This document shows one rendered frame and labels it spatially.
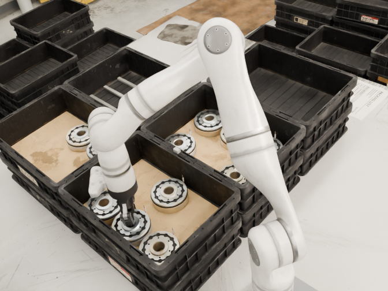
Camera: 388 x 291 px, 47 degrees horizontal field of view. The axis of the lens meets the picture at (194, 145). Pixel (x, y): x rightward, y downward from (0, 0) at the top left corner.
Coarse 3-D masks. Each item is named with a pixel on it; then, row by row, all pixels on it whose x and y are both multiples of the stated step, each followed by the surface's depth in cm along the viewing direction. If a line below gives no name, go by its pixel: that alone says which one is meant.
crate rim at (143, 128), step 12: (204, 84) 147; (168, 108) 140; (264, 108) 135; (156, 120) 137; (288, 120) 130; (144, 132) 133; (300, 132) 126; (168, 144) 128; (288, 144) 123; (192, 156) 123; (204, 168) 120; (228, 180) 116; (240, 192) 114
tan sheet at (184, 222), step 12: (144, 168) 136; (144, 180) 132; (156, 180) 132; (144, 192) 129; (192, 192) 127; (84, 204) 128; (144, 204) 125; (192, 204) 124; (204, 204) 123; (156, 216) 122; (168, 216) 122; (180, 216) 121; (192, 216) 121; (204, 216) 121; (156, 228) 119; (168, 228) 119; (180, 228) 118; (192, 228) 118; (180, 240) 116
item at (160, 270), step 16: (160, 144) 128; (96, 160) 126; (80, 176) 122; (208, 176) 118; (64, 192) 118; (80, 208) 114; (224, 208) 109; (96, 224) 110; (208, 224) 106; (192, 240) 103; (144, 256) 101; (176, 256) 101; (160, 272) 99
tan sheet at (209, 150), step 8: (192, 120) 150; (184, 128) 147; (192, 128) 147; (192, 136) 144; (200, 136) 144; (216, 136) 143; (200, 144) 141; (208, 144) 141; (216, 144) 140; (200, 152) 138; (208, 152) 138; (216, 152) 138; (224, 152) 137; (200, 160) 136; (208, 160) 136; (216, 160) 135; (224, 160) 135; (216, 168) 133
